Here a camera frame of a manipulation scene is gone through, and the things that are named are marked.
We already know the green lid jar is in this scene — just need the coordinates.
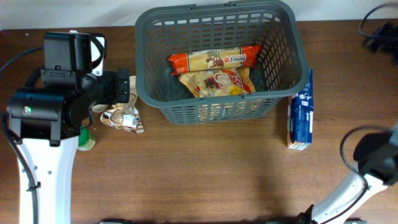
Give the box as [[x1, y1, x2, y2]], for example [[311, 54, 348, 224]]
[[78, 128, 96, 151], [92, 105, 109, 113]]

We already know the blue carton box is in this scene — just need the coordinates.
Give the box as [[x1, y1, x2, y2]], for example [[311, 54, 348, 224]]
[[287, 68, 314, 151]]

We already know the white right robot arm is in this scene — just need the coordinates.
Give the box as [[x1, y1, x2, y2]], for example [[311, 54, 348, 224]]
[[295, 125, 397, 224]]

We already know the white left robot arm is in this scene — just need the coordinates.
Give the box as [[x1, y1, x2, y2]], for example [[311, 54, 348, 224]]
[[2, 32, 130, 223]]

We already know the black cable clamp right edge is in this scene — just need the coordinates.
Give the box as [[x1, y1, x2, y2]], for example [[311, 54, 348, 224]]
[[358, 2, 397, 66]]

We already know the grey plastic basket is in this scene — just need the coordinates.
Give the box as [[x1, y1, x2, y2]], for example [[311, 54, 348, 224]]
[[135, 1, 310, 124]]

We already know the beige red coffee pouch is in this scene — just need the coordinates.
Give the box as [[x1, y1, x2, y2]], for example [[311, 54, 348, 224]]
[[179, 67, 256, 98]]

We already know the beige snack pouch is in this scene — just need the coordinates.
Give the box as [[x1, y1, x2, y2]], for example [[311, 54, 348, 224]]
[[100, 76, 144, 134]]

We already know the orange noodle packet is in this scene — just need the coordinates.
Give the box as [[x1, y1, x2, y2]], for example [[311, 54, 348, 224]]
[[167, 45, 262, 75]]

